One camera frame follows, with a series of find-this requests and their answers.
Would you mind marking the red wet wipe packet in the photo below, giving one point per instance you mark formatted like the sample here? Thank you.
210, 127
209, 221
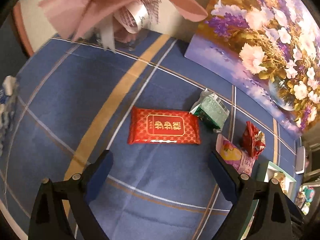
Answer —
155, 126

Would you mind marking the light green small snack packet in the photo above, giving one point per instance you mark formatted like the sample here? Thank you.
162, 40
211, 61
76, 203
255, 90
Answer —
211, 110

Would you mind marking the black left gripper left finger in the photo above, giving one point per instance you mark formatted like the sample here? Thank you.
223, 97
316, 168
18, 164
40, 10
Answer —
48, 217

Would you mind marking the red festive candy packet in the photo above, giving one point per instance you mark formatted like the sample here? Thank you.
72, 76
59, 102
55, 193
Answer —
253, 140

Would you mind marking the blue plaid tablecloth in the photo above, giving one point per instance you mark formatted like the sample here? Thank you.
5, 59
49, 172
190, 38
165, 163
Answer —
75, 100

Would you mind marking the flower painting canvas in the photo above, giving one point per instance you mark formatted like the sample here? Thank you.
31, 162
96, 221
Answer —
269, 49

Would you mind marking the purple taro snack packet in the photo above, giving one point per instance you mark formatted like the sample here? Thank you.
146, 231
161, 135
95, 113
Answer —
234, 156

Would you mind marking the white tray with green rim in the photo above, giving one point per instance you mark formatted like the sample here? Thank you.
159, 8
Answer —
266, 172

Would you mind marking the white rectangular device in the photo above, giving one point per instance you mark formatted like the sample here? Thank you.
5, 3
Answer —
300, 160

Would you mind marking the blue white tissue pack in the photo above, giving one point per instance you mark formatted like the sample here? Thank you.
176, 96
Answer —
9, 89

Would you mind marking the pink wrapped flower bouquet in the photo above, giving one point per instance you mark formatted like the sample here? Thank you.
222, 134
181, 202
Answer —
79, 18

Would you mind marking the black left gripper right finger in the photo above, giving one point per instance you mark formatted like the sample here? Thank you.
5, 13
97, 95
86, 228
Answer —
272, 218

